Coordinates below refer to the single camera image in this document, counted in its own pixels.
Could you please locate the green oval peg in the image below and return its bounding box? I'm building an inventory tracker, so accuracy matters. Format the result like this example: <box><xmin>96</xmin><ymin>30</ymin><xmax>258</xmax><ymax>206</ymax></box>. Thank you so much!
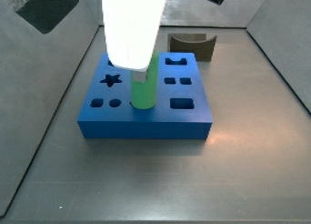
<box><xmin>131</xmin><ymin>52</ymin><xmax>159</xmax><ymax>109</ymax></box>

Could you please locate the dark grey curved block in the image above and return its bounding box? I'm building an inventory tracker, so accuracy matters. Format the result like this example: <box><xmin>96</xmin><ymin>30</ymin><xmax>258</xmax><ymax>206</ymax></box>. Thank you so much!
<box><xmin>168</xmin><ymin>33</ymin><xmax>218</xmax><ymax>62</ymax></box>

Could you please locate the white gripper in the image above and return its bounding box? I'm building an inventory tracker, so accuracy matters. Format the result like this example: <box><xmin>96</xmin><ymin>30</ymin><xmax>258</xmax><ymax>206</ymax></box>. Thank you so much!
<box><xmin>102</xmin><ymin>0</ymin><xmax>167</xmax><ymax>83</ymax></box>

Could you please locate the blue shape sorter block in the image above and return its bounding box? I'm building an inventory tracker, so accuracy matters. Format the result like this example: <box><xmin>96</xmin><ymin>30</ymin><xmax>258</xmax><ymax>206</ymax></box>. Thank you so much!
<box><xmin>77</xmin><ymin>52</ymin><xmax>212</xmax><ymax>139</ymax></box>

